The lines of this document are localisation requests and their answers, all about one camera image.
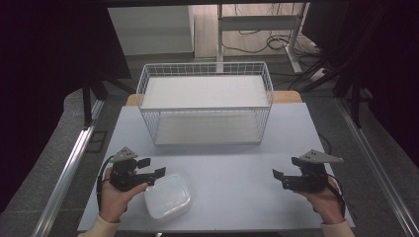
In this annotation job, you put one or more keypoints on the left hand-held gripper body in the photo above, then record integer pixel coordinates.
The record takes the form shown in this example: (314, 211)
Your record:
(123, 177)

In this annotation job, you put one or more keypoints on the aluminium rail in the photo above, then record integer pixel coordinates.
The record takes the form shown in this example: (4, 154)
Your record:
(375, 164)
(64, 177)

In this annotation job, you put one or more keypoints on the white metal desk frame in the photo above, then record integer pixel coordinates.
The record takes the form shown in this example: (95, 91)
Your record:
(260, 23)

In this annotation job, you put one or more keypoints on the black curtain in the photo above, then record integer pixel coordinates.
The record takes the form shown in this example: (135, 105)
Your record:
(39, 82)
(388, 72)

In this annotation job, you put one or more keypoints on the white plastic lidded container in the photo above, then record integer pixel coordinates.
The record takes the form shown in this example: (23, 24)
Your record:
(167, 197)

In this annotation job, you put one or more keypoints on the white power strip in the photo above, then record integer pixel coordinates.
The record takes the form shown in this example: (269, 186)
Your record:
(318, 74)

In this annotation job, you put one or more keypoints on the black stand leg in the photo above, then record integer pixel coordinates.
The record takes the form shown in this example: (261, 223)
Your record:
(87, 102)

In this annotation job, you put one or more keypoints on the person's left hand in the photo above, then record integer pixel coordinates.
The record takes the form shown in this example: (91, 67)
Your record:
(113, 200)

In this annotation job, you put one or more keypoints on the white cabinet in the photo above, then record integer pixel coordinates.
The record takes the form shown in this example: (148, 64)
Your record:
(151, 29)

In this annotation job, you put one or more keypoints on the person's right hand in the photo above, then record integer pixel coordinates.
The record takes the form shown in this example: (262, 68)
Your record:
(324, 204)

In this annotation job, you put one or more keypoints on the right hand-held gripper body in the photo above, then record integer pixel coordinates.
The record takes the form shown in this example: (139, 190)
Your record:
(306, 179)

